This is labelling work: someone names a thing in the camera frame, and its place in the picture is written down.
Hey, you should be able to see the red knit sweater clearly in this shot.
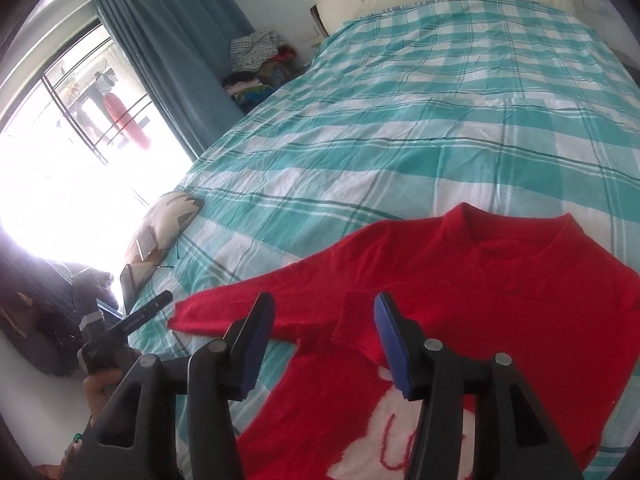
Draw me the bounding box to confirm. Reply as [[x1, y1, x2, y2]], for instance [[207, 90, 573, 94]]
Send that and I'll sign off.
[[169, 204, 639, 479]]

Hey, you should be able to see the pile of clothes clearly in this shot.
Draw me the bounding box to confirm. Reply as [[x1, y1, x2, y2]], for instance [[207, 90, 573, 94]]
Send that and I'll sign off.
[[221, 30, 304, 114]]

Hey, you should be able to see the left hand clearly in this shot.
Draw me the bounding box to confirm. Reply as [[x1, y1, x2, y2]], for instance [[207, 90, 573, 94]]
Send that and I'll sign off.
[[58, 367, 124, 479]]

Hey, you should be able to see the dark bag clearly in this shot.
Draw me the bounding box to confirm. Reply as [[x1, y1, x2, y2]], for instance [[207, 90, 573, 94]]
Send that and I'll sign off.
[[0, 244, 122, 378]]

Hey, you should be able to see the patterned cushion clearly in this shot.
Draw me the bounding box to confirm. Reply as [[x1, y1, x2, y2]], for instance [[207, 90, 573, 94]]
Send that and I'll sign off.
[[119, 191, 204, 311]]

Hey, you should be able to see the window with railing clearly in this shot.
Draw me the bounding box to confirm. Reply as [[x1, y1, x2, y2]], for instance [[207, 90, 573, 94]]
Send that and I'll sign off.
[[1, 23, 192, 274]]

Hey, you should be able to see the teal plaid bed sheet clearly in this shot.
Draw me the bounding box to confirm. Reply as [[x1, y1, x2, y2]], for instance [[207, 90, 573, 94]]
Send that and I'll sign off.
[[131, 0, 639, 479]]

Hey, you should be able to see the blue curtain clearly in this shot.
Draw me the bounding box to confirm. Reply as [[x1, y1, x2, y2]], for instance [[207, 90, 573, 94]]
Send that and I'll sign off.
[[94, 0, 254, 159]]

